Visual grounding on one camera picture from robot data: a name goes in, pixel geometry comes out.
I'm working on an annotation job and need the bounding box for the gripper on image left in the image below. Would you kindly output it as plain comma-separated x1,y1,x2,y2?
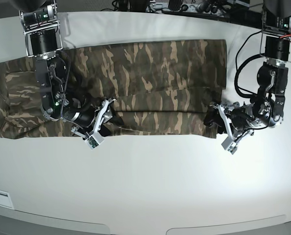
71,98,124,139

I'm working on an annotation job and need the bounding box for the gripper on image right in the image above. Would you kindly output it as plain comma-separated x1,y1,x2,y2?
203,102,255,144

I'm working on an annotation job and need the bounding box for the camouflage T-shirt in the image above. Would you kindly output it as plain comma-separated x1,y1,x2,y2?
0,39,227,139

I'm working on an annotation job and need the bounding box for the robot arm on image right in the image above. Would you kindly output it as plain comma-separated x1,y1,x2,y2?
204,0,291,153

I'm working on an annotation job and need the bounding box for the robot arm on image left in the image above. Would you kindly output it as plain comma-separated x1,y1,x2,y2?
11,0,124,140

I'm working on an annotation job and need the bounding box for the white power strip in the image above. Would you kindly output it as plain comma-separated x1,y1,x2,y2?
180,3,200,12

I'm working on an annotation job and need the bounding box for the white label on table edge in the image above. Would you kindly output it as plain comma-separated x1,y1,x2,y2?
0,190,14,210

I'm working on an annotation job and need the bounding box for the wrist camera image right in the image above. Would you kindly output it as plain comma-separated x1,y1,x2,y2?
221,137,238,155

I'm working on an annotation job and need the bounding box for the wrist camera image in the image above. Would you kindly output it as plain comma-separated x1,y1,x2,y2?
85,132,104,150
221,137,238,155

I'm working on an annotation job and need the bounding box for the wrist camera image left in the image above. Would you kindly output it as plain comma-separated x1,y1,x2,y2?
85,132,104,150

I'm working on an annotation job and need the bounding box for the black cable clutter background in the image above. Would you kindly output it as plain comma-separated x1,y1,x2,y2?
102,0,262,28

